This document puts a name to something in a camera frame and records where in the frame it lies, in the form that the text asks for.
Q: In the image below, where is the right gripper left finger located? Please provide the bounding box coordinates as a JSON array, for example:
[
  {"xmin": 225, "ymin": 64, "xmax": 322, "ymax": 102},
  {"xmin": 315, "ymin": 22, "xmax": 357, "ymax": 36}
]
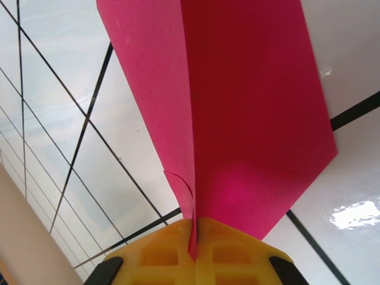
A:
[{"xmin": 85, "ymin": 218, "xmax": 197, "ymax": 285}]

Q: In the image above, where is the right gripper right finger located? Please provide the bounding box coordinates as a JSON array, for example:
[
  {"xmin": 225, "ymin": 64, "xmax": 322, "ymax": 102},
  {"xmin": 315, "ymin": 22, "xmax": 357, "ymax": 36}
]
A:
[{"xmin": 195, "ymin": 217, "xmax": 309, "ymax": 285}]

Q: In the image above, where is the pink paper sheet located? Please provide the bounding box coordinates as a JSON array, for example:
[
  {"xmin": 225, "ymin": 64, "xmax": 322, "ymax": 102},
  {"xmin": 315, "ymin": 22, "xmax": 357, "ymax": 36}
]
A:
[{"xmin": 95, "ymin": 0, "xmax": 339, "ymax": 262}]

